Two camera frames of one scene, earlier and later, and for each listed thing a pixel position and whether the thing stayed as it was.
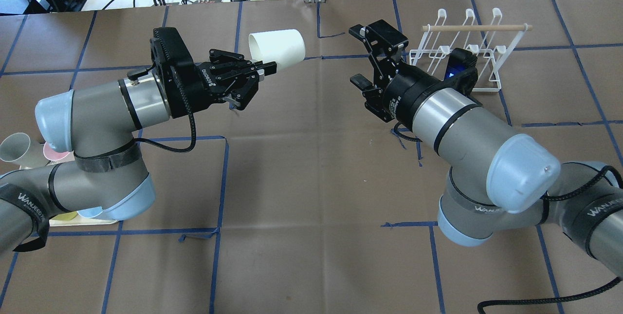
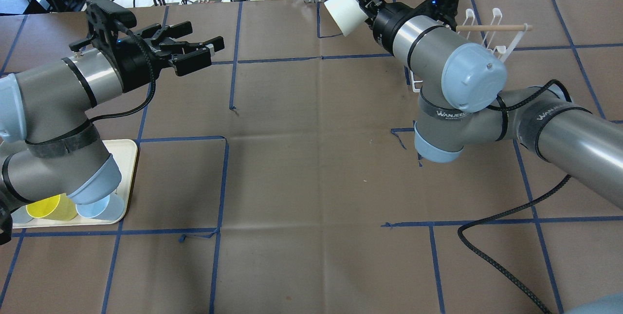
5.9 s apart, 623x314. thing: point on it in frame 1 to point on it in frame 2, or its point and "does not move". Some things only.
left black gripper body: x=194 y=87 to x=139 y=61
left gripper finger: x=219 y=58 to x=156 y=33
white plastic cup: x=286 y=47 to x=346 y=11
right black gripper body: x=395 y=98 to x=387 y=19
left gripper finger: x=239 y=99 to x=196 y=56
